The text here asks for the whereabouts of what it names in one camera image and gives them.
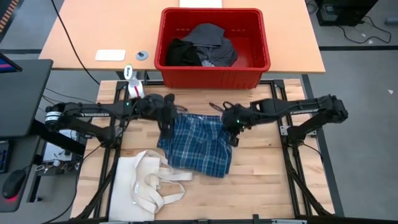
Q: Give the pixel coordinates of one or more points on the black garment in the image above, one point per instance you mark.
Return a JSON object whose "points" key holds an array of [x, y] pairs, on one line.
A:
{"points": [[182, 53]]}

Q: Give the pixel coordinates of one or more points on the blue plaid pajama pants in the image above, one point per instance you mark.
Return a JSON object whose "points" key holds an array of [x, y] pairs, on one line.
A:
{"points": [[199, 149]]}

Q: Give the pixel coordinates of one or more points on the white rectangular pad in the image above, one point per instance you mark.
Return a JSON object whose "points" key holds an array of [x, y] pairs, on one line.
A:
{"points": [[110, 55]]}

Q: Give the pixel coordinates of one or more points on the grey floor box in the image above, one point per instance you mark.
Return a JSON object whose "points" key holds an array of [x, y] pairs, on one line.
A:
{"points": [[391, 20]]}

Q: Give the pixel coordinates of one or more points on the white spray bottle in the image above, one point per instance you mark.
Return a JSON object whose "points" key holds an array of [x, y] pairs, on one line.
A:
{"points": [[134, 85]]}

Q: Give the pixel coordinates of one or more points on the black computer mouse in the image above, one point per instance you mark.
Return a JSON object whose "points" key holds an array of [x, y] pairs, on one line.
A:
{"points": [[13, 183]]}

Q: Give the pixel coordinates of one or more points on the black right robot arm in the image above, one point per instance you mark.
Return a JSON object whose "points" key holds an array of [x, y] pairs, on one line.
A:
{"points": [[304, 112]]}

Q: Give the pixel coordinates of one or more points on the white paper sheet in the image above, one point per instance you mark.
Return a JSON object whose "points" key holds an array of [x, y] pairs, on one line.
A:
{"points": [[200, 3]]}

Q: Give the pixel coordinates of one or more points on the cream canvas tote bag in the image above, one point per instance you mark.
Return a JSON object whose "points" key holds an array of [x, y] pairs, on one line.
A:
{"points": [[130, 186]]}

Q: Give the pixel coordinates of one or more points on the computer screen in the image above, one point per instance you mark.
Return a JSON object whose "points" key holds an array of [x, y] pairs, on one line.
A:
{"points": [[7, 65]]}

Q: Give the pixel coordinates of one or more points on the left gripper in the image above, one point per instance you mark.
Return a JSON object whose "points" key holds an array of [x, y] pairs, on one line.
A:
{"points": [[152, 107]]}

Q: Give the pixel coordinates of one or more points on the dark grey garment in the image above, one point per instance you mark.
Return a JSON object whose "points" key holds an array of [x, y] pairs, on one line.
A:
{"points": [[211, 40]]}

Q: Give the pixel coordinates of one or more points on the black side desk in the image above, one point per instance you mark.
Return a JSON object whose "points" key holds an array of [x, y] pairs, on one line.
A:
{"points": [[21, 96]]}

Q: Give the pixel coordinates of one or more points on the black panel with orange stripes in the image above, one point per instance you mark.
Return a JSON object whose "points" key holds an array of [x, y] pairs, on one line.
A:
{"points": [[9, 14]]}

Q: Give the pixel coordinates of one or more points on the white electronics box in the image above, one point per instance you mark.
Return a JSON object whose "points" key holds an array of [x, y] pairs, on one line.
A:
{"points": [[54, 152]]}

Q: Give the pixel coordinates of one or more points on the black computer tower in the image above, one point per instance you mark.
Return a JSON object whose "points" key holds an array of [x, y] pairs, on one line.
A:
{"points": [[345, 12]]}

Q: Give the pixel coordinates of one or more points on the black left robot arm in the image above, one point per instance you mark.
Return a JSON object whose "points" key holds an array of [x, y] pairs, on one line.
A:
{"points": [[90, 113]]}

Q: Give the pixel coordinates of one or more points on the black aluminium table frame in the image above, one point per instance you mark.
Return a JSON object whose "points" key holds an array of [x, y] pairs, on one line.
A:
{"points": [[121, 84]]}

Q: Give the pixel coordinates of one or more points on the light wooden desk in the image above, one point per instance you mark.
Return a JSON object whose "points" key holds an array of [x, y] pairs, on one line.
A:
{"points": [[109, 25]]}

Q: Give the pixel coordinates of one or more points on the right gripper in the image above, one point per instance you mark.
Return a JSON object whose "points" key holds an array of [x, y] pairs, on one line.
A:
{"points": [[236, 118]]}

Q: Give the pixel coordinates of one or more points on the red plastic laundry bin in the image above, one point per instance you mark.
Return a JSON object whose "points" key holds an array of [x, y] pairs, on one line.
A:
{"points": [[214, 77]]}

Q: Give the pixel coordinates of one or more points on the black keyboard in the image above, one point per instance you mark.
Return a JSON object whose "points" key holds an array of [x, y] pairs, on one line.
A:
{"points": [[3, 155]]}

